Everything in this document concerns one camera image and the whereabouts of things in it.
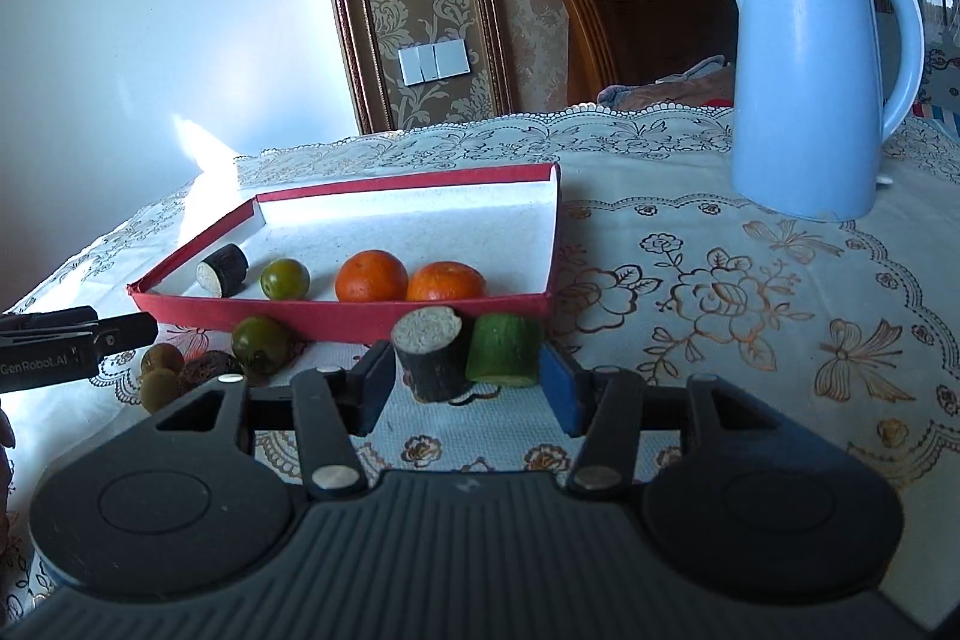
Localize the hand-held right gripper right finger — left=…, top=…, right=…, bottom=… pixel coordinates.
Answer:
left=538, top=342, right=803, bottom=498

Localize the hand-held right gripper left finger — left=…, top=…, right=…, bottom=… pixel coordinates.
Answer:
left=150, top=340, right=396, bottom=498

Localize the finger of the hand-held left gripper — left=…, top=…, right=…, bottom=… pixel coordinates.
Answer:
left=88, top=312, right=160, bottom=356
left=0, top=305, right=100, bottom=336

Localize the brown longan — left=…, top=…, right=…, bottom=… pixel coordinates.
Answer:
left=141, top=368, right=181, bottom=410
left=140, top=344, right=185, bottom=378

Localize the green sugarcane piece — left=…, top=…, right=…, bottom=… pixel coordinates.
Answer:
left=465, top=312, right=542, bottom=387

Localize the knobby dark sugarcane piece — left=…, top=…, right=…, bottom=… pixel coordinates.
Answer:
left=182, top=350, right=245, bottom=395

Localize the orange tangerine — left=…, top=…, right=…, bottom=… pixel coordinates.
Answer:
left=334, top=250, right=410, bottom=304
left=406, top=262, right=486, bottom=304

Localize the green round jujube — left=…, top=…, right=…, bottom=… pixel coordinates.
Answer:
left=259, top=257, right=311, bottom=302
left=230, top=317, right=296, bottom=376

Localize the red cardboard box tray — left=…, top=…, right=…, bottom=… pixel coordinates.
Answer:
left=126, top=162, right=562, bottom=345

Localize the person's left hand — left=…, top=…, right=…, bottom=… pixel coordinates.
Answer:
left=0, top=406, right=17, bottom=540

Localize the pile of bedding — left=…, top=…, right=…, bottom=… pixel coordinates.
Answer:
left=596, top=55, right=736, bottom=112

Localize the wooden bed headboard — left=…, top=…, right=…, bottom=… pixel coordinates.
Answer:
left=545, top=0, right=740, bottom=105

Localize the light blue electric kettle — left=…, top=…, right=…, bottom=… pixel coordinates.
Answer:
left=712, top=0, right=926, bottom=223

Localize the red white blue striped cloth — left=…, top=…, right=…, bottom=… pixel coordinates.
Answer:
left=911, top=98, right=960, bottom=124

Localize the white wall switch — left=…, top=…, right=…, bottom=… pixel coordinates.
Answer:
left=397, top=40, right=472, bottom=86

